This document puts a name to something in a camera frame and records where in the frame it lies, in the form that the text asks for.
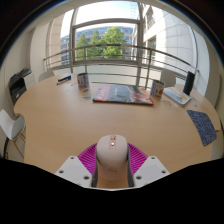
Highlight small dark blue box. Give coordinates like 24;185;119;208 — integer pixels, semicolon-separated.
56;75;72;86

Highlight black cylindrical bottle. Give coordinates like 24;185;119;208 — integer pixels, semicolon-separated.
182;70;196;97

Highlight red cover magazine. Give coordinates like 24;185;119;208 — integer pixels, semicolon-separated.
92;83;155;106

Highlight pale pink computer mouse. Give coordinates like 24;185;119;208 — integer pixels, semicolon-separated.
95;134;130;181

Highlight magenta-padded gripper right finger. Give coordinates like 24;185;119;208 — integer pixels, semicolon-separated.
126;143;171;188

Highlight white chair with wooden legs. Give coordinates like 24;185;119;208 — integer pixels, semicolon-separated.
0;108;27;159

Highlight light blue illustrated book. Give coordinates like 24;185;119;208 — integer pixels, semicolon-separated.
163;86;193;107

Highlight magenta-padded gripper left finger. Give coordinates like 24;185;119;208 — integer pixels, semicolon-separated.
54;143;100;188

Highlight black and white printer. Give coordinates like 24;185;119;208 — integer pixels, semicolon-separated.
8;67;36;104

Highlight blue patterned mouse pad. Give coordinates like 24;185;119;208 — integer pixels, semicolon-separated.
186;109;218;147

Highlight metal balcony railing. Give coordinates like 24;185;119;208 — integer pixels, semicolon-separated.
43;43;200;88

